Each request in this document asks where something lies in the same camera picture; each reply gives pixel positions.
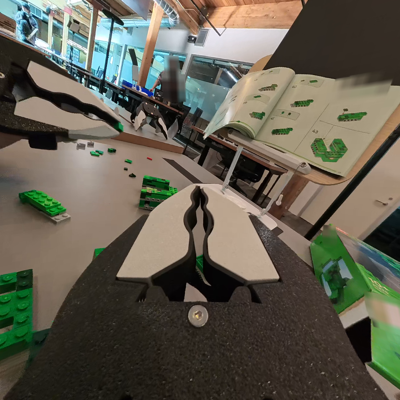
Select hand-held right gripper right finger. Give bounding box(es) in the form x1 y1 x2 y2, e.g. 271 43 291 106
199 185 281 286

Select silver ventilation duct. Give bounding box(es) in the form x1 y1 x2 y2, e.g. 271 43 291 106
156 0 181 29

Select wooden post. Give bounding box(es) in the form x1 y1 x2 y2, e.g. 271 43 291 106
268 175 310 220

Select wooden pillar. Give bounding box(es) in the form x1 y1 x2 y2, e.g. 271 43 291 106
137 2 164 89

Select black slanted pole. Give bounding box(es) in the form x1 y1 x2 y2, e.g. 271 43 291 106
304 127 400 240

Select large green brick assembly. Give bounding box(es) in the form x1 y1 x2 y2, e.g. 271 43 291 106
0 268 34 360

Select white dangling cord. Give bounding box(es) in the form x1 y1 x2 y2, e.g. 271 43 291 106
274 174 294 206

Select green and grey brick assembly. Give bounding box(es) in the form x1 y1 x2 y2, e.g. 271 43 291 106
138 186 179 211

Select dark wooden desk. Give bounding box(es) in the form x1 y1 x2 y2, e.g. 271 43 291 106
190 125 289 204

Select scattered small green bricks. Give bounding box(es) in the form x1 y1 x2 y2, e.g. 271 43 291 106
90 147 137 179

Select green toy box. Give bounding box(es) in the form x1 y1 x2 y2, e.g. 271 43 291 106
309 223 400 380

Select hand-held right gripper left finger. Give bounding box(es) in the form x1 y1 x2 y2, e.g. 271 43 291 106
116 184 202 285

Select black claw device white fingers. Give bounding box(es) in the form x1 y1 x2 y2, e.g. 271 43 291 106
130 100 179 140

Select black panel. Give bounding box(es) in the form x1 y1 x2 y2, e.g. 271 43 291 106
271 0 400 80

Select grey desk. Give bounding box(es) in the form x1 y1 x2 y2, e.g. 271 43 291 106
0 136 374 400

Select white book stand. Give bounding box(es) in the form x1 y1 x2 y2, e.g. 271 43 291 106
200 129 312 231

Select round-cornered wooden board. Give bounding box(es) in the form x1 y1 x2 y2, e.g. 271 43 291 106
248 54 400 187

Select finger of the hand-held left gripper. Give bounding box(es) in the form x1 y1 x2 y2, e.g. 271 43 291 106
26 60 121 125
13 94 121 140

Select green plate on grey plate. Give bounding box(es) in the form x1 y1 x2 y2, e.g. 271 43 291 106
18 189 71 224

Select wooden work table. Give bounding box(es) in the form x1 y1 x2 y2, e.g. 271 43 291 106
121 84 184 115

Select green instruction booklet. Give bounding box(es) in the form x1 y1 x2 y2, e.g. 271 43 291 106
203 67 400 177

